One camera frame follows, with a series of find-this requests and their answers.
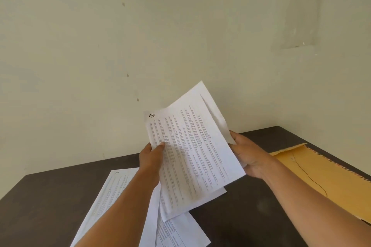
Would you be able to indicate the person's right hand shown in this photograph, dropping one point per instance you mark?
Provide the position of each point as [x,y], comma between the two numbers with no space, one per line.
[252,157]

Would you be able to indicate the person's left hand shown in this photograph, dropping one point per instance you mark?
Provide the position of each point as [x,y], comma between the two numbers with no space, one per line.
[150,163]

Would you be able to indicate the white paper with circled mark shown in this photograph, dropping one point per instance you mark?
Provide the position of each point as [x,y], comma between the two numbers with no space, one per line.
[188,154]

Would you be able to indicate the white paper with blue print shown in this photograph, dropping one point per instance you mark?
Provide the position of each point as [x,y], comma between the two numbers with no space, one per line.
[98,209]

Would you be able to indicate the brown envelope with striped border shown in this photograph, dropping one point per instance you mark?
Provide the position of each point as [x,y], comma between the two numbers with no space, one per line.
[342,186]

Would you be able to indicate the person's right forearm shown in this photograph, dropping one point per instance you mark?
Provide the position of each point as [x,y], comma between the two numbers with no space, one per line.
[304,203]

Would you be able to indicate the person's left forearm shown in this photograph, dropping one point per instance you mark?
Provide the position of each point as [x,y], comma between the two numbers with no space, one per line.
[121,212]

